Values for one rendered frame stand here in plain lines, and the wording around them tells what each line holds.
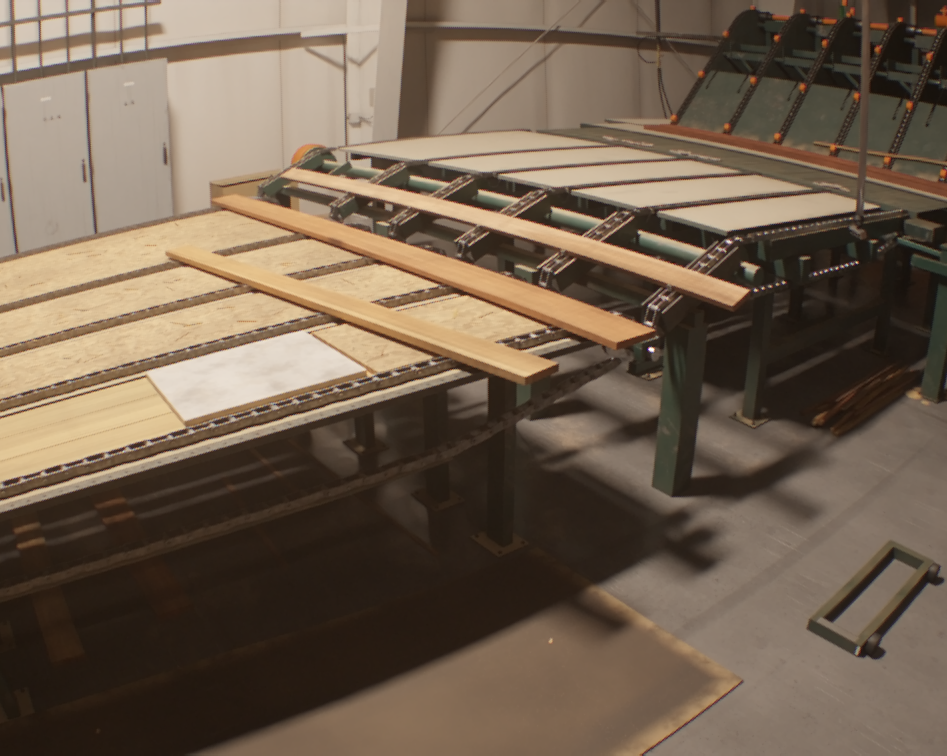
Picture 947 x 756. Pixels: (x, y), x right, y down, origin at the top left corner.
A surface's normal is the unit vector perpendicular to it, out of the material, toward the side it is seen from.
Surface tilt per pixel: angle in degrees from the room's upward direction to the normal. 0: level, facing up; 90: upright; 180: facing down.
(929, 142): 47
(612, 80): 87
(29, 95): 90
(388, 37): 99
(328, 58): 85
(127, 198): 90
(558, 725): 0
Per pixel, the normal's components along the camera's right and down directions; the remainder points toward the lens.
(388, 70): 0.57, 0.45
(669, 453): -0.82, 0.24
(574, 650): -0.02, -0.92
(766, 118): -0.61, -0.46
